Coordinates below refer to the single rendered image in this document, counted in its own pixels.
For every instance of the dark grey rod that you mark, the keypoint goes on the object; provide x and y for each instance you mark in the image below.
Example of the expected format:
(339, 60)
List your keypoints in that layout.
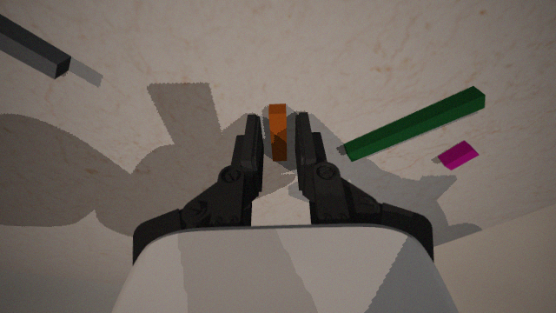
(28, 48)

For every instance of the green rod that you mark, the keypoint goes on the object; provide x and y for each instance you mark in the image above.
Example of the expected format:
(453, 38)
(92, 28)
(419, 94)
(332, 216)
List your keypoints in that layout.
(445, 111)

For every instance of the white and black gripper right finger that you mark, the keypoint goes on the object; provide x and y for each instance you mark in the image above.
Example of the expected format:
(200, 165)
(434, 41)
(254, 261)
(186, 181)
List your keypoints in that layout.
(333, 199)

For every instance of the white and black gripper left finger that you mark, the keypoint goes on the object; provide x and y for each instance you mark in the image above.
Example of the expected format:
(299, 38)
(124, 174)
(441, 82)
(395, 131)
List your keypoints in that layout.
(227, 203)

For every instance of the magenta block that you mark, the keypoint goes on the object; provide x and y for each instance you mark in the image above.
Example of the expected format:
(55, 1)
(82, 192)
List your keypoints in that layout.
(457, 155)

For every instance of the orange rod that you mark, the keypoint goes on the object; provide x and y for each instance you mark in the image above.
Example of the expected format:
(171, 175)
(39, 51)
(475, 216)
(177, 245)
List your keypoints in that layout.
(278, 131)

